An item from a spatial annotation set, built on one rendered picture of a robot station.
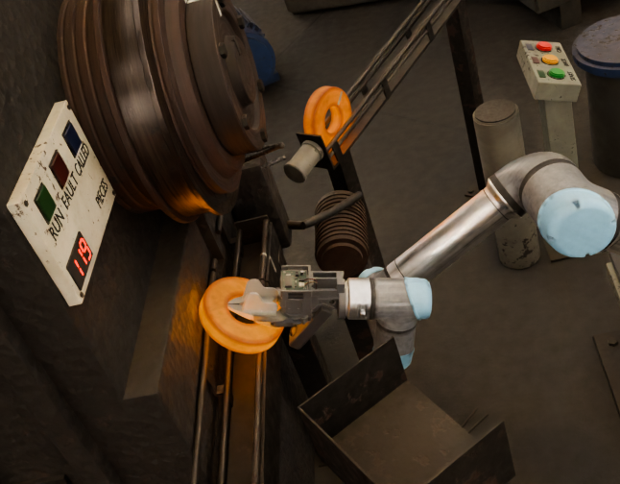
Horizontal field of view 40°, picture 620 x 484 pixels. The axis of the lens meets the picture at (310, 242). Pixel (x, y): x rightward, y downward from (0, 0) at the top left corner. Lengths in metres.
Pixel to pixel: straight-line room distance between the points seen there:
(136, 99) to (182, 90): 0.08
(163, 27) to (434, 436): 0.79
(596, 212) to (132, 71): 0.78
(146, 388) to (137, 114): 0.41
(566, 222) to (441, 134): 1.79
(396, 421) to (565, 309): 1.06
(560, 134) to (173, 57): 1.31
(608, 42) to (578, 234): 1.30
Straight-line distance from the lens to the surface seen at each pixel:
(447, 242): 1.63
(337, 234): 2.01
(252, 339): 1.51
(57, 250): 1.19
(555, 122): 2.37
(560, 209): 1.48
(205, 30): 1.39
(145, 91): 1.31
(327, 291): 1.51
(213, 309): 1.53
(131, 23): 1.34
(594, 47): 2.72
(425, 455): 1.44
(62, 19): 1.45
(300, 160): 2.01
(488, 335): 2.42
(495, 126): 2.28
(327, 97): 2.07
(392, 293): 1.52
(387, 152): 3.22
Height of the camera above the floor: 1.74
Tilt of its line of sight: 37 degrees down
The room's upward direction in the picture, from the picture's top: 20 degrees counter-clockwise
